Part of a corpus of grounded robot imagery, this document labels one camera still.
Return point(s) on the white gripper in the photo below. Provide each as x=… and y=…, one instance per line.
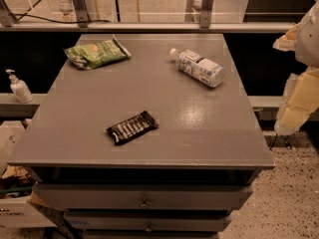
x=309, y=40

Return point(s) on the clear plastic water bottle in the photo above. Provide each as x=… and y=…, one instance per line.
x=198, y=67

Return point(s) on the white pump dispenser bottle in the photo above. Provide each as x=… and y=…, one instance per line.
x=19, y=88

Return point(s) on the grey drawer cabinet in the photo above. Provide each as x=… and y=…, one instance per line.
x=164, y=145

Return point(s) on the black candy bar wrapper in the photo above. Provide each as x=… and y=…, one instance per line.
x=129, y=129

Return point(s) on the green snack bag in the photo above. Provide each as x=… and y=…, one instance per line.
x=92, y=56

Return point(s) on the middle grey drawer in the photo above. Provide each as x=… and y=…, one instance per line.
x=149, y=221

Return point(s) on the grey drawer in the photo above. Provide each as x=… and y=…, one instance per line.
x=145, y=197
x=149, y=221

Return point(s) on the top grey drawer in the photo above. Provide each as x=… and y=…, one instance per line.
x=145, y=197

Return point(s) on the white storage box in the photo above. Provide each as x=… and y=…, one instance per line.
x=15, y=209

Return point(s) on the metal railing frame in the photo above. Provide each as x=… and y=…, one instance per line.
x=168, y=16

